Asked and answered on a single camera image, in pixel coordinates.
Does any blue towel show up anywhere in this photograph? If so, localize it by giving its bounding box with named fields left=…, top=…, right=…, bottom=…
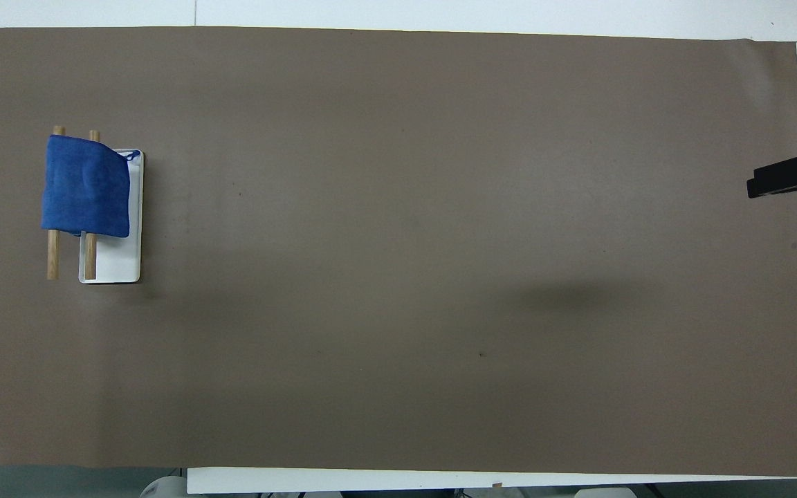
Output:
left=41, top=134, right=142, bottom=239

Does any white rack with wooden rods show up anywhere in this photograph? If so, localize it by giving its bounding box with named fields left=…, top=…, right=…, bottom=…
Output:
left=46, top=126, right=145, bottom=284

